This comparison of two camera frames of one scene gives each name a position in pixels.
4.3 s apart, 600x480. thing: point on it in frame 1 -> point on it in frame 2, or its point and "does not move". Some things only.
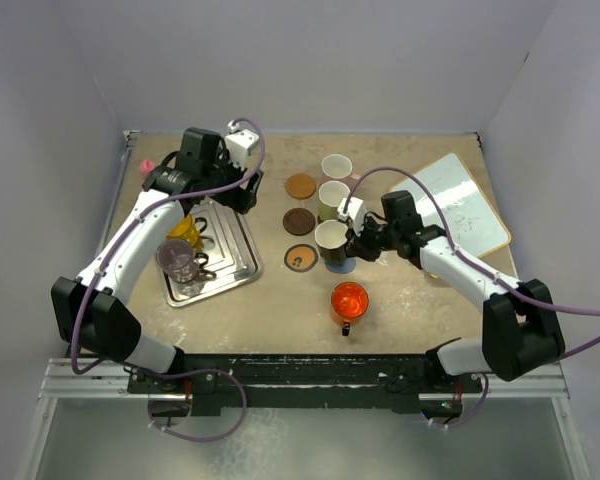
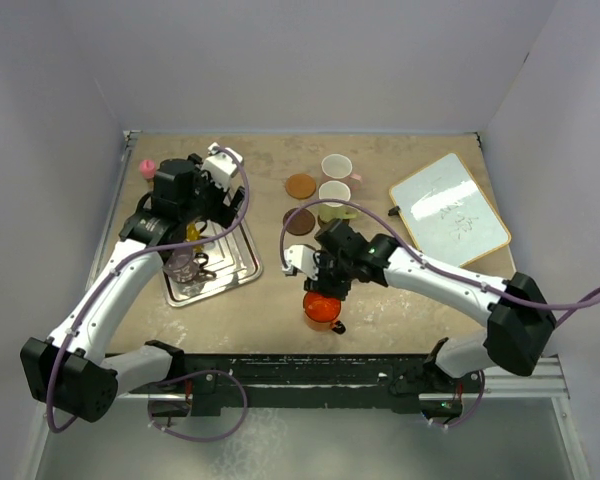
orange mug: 349,302 -> 322,313
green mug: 331,195 does not move
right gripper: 358,244 -> 321,285
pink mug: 337,167 does not move
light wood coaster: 300,186 does not move
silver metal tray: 234,255 does not move
